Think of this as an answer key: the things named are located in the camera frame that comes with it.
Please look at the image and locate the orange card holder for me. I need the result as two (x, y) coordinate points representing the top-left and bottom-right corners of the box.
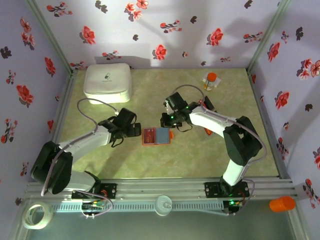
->
(141, 126), (175, 146)

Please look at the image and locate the blue grey card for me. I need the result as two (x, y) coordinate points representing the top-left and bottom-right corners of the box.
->
(156, 128), (171, 145)

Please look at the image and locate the black card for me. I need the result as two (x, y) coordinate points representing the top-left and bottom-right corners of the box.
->
(202, 96), (216, 111)

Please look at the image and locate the white zip pouch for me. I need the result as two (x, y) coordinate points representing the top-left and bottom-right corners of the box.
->
(83, 62), (133, 105)

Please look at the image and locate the pill bottle orange cap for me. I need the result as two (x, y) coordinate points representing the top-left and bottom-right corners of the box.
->
(203, 72), (218, 91)

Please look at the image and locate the clear round lid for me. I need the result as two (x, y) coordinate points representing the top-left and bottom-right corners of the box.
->
(154, 195), (173, 216)

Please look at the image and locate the green circuit board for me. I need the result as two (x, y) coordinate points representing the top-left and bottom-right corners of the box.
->
(223, 198), (245, 216)
(81, 201), (106, 217)

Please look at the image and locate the clear tape roll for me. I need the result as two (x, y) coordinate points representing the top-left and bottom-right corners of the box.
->
(21, 201), (54, 230)

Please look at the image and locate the orange plastic cup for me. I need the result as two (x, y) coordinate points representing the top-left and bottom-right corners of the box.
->
(269, 195), (296, 213)

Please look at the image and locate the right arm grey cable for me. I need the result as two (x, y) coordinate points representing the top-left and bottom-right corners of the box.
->
(172, 84), (268, 216)

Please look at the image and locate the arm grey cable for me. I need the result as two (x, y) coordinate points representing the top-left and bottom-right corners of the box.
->
(40, 98), (119, 219)
(172, 84), (268, 216)

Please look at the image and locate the left arm grey cable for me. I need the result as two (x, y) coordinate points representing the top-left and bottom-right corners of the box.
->
(40, 98), (119, 219)

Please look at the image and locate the aluminium frame rail wide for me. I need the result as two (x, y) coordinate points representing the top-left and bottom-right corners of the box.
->
(24, 176), (298, 201)

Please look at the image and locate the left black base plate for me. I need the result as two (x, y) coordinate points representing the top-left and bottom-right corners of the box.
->
(71, 182), (118, 200)

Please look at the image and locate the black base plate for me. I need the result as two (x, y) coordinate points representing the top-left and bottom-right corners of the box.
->
(71, 182), (118, 200)
(204, 181), (250, 198)

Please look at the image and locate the aluminium side rail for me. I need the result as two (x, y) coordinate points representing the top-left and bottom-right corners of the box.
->
(246, 68), (293, 180)
(37, 69), (79, 181)

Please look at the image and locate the slotted white cable duct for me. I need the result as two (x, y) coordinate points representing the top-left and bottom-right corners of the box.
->
(51, 201), (225, 213)

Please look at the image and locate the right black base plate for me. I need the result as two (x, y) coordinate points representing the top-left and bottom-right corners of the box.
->
(204, 181), (250, 198)

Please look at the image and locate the aluminium frame post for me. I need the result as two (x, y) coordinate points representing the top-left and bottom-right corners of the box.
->
(24, 0), (76, 75)
(246, 0), (293, 72)

